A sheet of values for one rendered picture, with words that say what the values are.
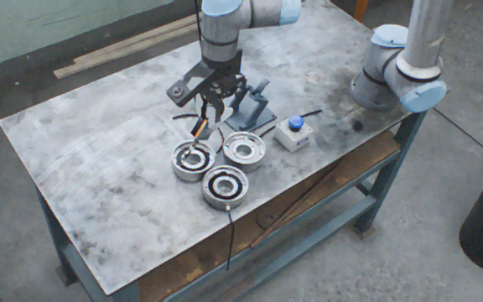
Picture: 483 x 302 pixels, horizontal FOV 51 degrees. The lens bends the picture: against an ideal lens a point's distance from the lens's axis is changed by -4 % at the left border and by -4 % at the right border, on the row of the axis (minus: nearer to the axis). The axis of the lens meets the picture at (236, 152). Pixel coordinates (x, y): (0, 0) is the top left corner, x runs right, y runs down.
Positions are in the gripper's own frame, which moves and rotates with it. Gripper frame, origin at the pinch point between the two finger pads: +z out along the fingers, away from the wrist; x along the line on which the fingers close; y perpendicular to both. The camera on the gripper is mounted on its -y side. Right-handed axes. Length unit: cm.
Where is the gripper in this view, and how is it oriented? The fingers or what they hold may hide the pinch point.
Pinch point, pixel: (205, 124)
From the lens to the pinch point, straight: 121.1
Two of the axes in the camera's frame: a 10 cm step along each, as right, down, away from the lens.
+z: -0.9, 6.6, 7.5
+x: -6.3, -6.2, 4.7
